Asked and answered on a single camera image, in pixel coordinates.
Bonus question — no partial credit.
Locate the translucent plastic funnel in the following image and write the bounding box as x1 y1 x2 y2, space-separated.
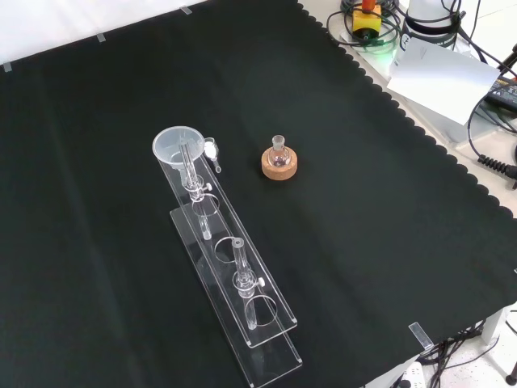
152 126 205 171

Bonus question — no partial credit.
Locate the clear acrylic funnel stand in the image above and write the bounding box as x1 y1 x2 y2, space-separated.
155 137 304 388

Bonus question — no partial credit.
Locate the glass weighing funnel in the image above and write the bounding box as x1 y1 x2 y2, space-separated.
203 137 223 174

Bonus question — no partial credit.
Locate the round-bottom glass flask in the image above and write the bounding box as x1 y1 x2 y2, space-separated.
269 135 291 167

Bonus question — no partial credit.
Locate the black cloth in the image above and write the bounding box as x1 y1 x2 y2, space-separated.
0 0 517 388

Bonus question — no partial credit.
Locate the yellow stop button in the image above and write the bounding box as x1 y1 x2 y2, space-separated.
351 0 383 41

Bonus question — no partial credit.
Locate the pale board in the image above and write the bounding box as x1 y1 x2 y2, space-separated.
386 40 502 126

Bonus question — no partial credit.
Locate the white power strip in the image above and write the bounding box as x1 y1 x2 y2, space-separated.
393 361 427 388

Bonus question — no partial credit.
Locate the black power adapter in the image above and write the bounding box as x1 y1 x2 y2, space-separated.
484 76 517 115

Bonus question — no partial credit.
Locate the black tripod leg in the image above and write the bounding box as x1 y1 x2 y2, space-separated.
499 43 517 78

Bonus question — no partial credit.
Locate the cork ring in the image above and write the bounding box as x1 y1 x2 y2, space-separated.
261 148 301 179

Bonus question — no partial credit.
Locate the green cable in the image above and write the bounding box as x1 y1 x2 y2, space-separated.
355 34 400 54

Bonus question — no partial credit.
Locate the black coiled cable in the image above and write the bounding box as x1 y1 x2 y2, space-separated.
467 92 517 181

